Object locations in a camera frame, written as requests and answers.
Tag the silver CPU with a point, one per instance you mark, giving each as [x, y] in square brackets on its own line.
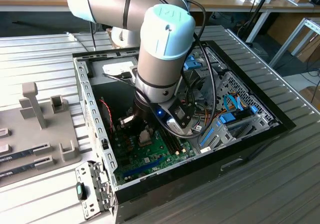
[146, 136]

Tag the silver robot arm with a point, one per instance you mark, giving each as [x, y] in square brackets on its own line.
[162, 58]

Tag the black case fan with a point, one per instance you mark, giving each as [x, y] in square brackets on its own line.
[105, 126]

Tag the black RAM slot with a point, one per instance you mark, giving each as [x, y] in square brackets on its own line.
[178, 145]
[172, 146]
[169, 147]
[175, 145]

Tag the green motherboard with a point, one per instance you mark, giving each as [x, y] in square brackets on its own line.
[150, 159]

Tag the blue expansion slot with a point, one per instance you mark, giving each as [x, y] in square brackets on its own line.
[142, 167]

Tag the grey power supply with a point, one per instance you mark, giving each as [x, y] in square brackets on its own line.
[112, 68]

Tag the grey metal drive cage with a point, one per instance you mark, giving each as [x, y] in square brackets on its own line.
[201, 74]

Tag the black PC case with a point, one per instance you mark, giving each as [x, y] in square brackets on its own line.
[175, 184]

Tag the blue carrier with black disk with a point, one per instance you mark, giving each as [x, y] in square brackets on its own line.
[226, 118]

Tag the perforated grey disk bay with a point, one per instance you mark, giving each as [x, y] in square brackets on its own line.
[225, 138]

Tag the grey parts rack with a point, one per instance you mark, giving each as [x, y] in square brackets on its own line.
[50, 123]

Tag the black teal case latch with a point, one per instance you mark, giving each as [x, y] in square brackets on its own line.
[80, 191]

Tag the dark RAM stick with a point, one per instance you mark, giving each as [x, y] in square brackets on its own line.
[17, 154]
[17, 170]

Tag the black slanted pole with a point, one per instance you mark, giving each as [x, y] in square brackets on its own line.
[263, 4]

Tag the brown cardboard box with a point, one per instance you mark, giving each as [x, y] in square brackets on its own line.
[311, 96]

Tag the flat brown cardboard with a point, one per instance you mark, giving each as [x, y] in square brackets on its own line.
[310, 51]

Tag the white camera with black bracket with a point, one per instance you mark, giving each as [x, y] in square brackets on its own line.
[172, 124]

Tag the blue plastic rail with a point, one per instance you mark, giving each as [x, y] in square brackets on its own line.
[207, 137]

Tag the aluminium frame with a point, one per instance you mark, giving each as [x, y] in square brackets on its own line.
[287, 42]

